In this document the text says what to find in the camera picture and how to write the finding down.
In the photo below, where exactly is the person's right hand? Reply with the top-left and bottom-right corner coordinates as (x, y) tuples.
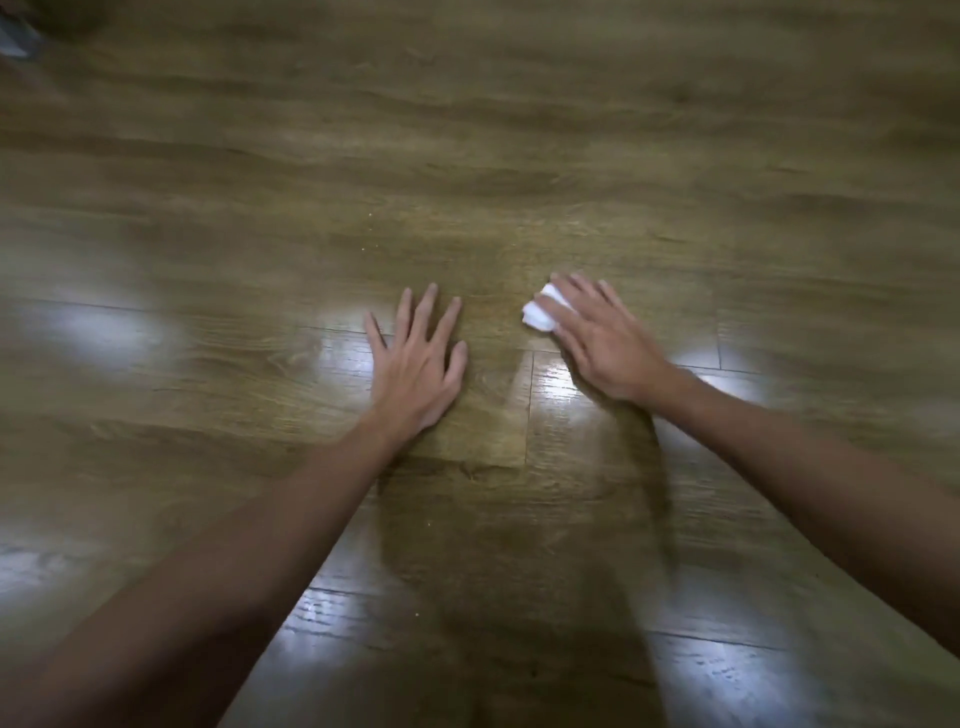
(533, 272), (685, 412)

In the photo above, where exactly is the person's left hand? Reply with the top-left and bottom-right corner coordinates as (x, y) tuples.
(363, 282), (470, 454)

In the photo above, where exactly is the white tissue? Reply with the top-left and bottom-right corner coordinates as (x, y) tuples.
(521, 282), (576, 334)

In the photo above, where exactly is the person's right forearm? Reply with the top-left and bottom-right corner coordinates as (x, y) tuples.
(663, 367), (960, 658)

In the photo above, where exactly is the person's left forearm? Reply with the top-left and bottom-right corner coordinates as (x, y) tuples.
(0, 421), (400, 728)

